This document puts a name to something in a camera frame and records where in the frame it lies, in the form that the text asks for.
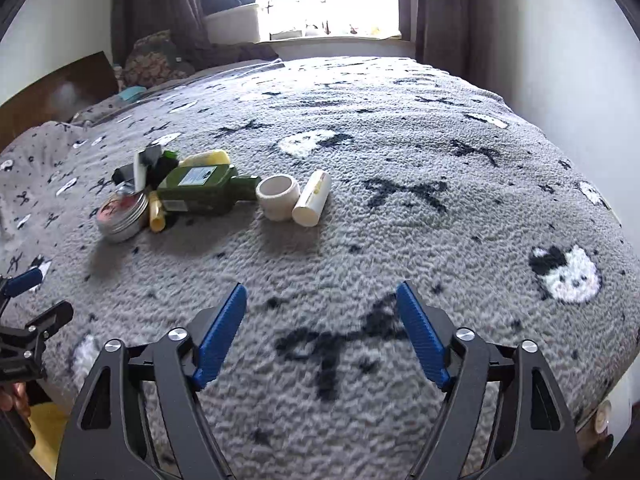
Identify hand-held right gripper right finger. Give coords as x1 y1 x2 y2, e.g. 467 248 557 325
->
395 281 586 480

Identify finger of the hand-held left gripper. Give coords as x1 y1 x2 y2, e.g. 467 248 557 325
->
20 301 75 346
0 267 45 311

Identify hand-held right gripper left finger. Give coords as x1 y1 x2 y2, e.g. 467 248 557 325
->
55 282 248 480

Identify round metal tin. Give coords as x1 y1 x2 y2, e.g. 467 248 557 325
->
96 191 151 244

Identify small yellow tube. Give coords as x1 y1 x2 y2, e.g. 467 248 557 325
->
148 190 169 233

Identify white tape roll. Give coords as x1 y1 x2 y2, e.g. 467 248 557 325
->
256 174 301 222

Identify green bottle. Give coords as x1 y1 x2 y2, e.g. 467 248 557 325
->
156 164 261 216

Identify white cylinder tube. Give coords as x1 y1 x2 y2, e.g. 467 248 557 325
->
292 170 331 227

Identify person's left hand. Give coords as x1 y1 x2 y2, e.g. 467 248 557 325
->
0 382 32 415

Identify yellow cloth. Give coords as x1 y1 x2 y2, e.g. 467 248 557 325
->
27 402 71 478

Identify grey printed blanket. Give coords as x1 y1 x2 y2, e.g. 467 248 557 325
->
0 55 628 480

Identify brown wooden headboard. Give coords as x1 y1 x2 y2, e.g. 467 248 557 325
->
0 51 118 153

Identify patterned dark pillow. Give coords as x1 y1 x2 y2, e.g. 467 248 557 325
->
122 30 196 88

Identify brown curtain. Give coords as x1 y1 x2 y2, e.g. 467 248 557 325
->
397 0 481 76
111 0 278 63

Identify white storage box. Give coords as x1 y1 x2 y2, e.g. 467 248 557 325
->
204 2 263 45

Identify row of small figurines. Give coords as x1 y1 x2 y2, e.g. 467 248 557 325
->
300 20 382 39

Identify window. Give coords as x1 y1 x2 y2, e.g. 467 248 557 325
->
195 0 401 42

